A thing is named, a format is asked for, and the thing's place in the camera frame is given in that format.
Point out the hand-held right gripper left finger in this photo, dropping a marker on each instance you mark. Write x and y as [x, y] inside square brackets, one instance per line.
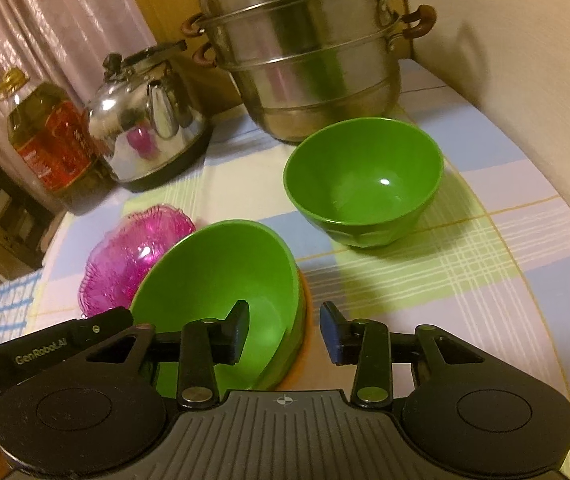
[235, 330]

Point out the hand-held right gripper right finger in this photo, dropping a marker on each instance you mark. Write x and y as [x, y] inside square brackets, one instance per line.
[329, 335]

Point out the orange plastic bowl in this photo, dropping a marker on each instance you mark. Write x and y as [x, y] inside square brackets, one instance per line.
[307, 305]

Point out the green plastic bowl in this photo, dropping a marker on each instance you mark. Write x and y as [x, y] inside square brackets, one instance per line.
[365, 175]
[215, 270]

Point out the pink glass plate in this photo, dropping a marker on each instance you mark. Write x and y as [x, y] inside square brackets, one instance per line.
[125, 260]

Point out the blue checked white cloth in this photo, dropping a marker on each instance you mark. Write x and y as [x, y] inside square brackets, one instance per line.
[10, 305]

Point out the pastel plaid tablecloth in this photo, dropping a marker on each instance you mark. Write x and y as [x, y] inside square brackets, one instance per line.
[490, 270]

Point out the large cooking oil bottle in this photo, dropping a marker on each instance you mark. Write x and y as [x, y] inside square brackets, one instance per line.
[50, 145]

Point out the stainless steel kettle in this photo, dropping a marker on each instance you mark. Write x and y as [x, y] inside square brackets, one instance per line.
[130, 125]

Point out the stainless steel steamer pot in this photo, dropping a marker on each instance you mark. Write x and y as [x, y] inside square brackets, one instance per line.
[305, 75]

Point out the pale sheer curtain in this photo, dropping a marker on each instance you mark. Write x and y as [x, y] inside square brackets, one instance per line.
[40, 20]

